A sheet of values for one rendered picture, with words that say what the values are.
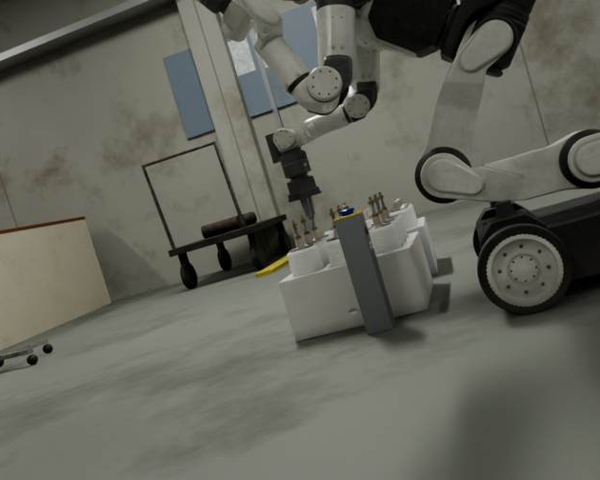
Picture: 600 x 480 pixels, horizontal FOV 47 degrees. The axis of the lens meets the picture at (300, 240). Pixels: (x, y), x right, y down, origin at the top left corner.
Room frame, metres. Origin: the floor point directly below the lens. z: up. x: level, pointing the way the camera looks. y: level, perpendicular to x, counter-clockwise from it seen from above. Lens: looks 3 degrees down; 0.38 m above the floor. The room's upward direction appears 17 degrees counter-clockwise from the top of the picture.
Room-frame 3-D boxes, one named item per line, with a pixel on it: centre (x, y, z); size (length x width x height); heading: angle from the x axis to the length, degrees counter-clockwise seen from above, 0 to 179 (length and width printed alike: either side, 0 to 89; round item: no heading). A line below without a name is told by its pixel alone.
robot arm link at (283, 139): (2.23, -0.04, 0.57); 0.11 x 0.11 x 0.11; 76
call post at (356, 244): (1.79, -0.14, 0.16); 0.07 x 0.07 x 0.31; 75
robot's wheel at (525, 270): (1.51, -0.46, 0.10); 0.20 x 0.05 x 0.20; 75
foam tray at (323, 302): (2.09, -0.14, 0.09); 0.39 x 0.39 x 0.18; 75
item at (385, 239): (1.95, -0.23, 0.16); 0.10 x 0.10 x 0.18
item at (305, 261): (2.01, 0.00, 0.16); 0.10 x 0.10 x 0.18
